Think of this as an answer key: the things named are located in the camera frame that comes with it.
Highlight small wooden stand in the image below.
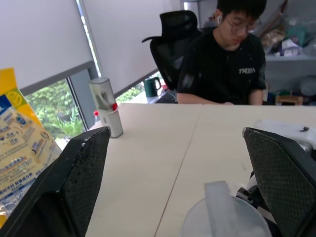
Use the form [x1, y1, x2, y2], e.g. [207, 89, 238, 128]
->
[275, 94, 304, 106]

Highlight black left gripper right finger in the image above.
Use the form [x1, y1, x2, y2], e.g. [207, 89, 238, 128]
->
[242, 127, 316, 237]

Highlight clear plastic cup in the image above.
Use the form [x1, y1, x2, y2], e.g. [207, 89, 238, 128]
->
[178, 196, 273, 237]

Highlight grey shelf with clutter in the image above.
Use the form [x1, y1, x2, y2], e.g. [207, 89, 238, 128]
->
[258, 0, 316, 106]

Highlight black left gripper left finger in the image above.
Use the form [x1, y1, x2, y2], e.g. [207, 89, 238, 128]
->
[0, 126, 111, 237]

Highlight grey white cutlery holder box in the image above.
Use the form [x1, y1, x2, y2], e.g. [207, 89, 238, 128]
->
[88, 77, 124, 139]

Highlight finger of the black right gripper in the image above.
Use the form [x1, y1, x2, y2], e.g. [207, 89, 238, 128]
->
[236, 185, 272, 223]

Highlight dark green mug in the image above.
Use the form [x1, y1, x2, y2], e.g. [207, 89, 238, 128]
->
[144, 77, 162, 98]

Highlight yellow printed plastic bag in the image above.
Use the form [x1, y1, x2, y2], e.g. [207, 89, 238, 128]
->
[0, 68, 63, 228]

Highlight person in black t-shirt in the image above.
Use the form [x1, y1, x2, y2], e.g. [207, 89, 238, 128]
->
[176, 0, 268, 106]

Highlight translucent plastic syringe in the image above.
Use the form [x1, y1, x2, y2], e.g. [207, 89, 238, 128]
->
[204, 180, 240, 237]

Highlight black office chair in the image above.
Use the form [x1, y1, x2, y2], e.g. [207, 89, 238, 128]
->
[141, 10, 206, 91]

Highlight white roller blind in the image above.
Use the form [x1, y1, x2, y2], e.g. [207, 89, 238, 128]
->
[0, 0, 95, 90]
[82, 0, 185, 94]

